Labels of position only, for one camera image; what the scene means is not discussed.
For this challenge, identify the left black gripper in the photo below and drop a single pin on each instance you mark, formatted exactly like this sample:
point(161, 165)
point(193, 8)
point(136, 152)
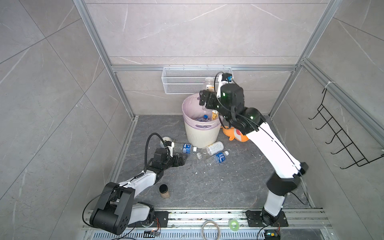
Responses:
point(182, 162)

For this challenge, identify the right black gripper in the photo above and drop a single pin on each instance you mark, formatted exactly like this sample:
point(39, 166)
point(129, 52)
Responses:
point(207, 96)

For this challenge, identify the clear bottle blue label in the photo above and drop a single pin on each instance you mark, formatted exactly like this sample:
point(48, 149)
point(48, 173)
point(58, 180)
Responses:
point(184, 148)
point(218, 158)

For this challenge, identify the blue cap artesian bottle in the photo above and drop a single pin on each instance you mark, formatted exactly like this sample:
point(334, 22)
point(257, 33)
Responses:
point(204, 118)

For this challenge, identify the white label wide bottle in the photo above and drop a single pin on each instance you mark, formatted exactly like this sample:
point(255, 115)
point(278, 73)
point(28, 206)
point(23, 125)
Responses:
point(210, 150)

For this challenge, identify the orange label pill bottle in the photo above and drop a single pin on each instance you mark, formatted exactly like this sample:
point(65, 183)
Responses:
point(209, 84)

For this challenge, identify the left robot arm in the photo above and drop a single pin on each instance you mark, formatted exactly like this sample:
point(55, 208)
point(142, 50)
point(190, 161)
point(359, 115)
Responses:
point(116, 209)

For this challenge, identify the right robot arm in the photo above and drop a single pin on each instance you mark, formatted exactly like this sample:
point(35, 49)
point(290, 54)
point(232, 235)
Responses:
point(287, 170)

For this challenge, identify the pink bin liner bag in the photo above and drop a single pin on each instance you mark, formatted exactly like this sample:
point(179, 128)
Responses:
point(192, 110)

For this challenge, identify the white ribbed trash bin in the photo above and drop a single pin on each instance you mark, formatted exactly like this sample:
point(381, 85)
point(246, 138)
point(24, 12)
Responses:
point(202, 139)

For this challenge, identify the brown jar black lid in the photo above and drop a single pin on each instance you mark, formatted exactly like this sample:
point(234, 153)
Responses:
point(164, 191)

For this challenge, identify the orange shark plush toy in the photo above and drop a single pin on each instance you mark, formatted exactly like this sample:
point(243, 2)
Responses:
point(234, 134)

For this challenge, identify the green tape roll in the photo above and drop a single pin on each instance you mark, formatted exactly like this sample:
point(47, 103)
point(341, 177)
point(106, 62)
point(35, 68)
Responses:
point(233, 225)

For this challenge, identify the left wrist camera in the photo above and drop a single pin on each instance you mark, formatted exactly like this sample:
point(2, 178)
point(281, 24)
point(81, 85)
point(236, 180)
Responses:
point(170, 146)

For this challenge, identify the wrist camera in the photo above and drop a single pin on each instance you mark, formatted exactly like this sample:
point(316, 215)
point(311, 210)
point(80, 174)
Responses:
point(223, 79)
point(170, 146)

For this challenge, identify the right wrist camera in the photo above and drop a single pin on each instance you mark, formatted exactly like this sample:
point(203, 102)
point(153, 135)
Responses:
point(223, 79)

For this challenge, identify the white wire mesh basket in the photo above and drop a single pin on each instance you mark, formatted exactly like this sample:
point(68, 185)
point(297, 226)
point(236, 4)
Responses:
point(188, 80)

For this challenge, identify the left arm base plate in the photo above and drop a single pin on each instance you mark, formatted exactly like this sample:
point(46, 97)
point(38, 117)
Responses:
point(153, 220)

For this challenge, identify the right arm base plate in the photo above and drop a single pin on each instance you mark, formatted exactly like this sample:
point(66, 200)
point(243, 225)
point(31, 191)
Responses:
point(264, 219)

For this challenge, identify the black wall hook rack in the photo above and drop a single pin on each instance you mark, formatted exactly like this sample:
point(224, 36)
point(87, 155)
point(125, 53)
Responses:
point(339, 133)

